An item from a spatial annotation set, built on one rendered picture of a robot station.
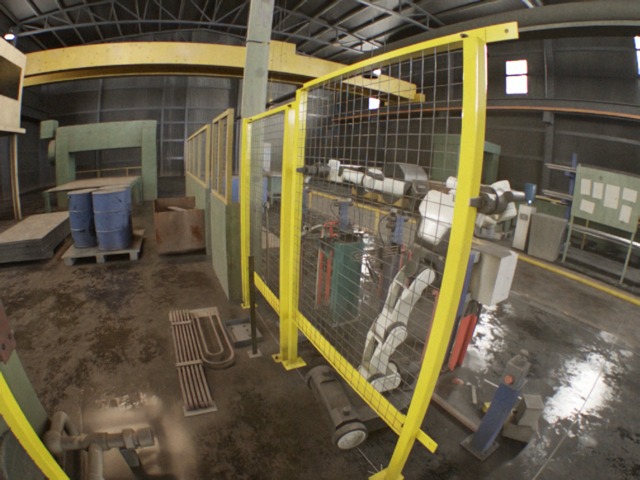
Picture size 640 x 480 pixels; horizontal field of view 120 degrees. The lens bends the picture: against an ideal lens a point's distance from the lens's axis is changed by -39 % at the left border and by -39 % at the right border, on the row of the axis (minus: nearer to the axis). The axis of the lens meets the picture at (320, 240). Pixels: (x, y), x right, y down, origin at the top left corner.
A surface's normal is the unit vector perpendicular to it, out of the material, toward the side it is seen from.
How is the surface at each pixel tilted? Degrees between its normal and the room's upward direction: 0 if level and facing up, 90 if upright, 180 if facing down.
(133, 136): 90
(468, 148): 90
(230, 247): 90
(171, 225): 90
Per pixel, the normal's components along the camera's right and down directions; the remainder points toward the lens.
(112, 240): 0.58, 0.25
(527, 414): -0.36, 0.23
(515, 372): -0.88, 0.08
